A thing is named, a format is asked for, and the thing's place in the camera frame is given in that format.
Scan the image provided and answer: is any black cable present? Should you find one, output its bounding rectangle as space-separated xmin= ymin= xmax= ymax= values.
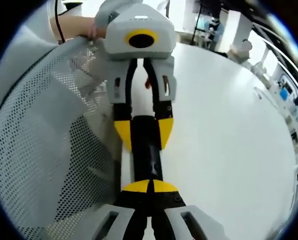
xmin=54 ymin=0 xmax=66 ymax=45

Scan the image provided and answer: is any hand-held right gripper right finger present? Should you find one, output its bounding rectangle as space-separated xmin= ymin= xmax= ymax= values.
xmin=151 ymin=179 xmax=231 ymax=240

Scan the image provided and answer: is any black remote control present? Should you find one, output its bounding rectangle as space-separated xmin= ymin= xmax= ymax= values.
xmin=131 ymin=115 xmax=164 ymax=185

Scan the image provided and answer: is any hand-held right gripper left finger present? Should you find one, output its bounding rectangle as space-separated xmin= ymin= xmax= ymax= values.
xmin=88 ymin=179 xmax=152 ymax=240

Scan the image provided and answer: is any person's white shirt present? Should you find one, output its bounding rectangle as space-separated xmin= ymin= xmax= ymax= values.
xmin=0 ymin=0 xmax=84 ymax=121

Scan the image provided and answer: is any white mesh office chair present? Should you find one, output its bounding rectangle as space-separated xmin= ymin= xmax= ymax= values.
xmin=0 ymin=34 xmax=124 ymax=240

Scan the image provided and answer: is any person's left hand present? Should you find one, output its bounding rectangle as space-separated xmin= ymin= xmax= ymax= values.
xmin=87 ymin=21 xmax=107 ymax=40

